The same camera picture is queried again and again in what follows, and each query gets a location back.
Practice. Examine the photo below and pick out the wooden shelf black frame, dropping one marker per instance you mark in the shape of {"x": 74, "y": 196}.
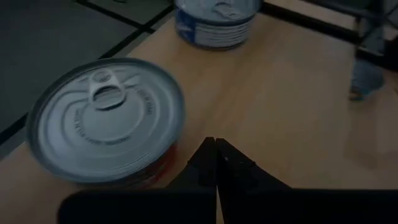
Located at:
{"x": 264, "y": 109}

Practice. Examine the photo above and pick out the blue white-label tuna can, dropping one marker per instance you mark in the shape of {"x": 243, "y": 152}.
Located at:
{"x": 217, "y": 28}

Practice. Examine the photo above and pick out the red albacore tuna can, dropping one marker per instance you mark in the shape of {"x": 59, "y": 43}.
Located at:
{"x": 105, "y": 124}

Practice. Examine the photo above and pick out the teal yellowfin tuna can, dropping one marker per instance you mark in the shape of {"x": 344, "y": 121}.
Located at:
{"x": 367, "y": 77}

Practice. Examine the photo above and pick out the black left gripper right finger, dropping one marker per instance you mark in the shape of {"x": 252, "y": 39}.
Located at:
{"x": 264, "y": 205}

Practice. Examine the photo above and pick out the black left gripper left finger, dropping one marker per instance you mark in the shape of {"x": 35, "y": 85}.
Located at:
{"x": 186, "y": 205}

